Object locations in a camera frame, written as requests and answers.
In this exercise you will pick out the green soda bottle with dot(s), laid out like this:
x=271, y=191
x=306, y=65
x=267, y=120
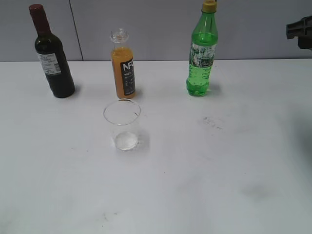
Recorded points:
x=202, y=51

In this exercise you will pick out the dark red wine bottle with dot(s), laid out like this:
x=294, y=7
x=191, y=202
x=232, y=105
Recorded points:
x=51, y=55

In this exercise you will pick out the transparent plastic cup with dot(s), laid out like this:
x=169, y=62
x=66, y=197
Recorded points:
x=122, y=118

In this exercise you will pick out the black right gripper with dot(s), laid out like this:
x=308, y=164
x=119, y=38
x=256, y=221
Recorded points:
x=302, y=30

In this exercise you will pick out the NFC orange juice bottle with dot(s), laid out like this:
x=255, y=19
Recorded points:
x=123, y=64

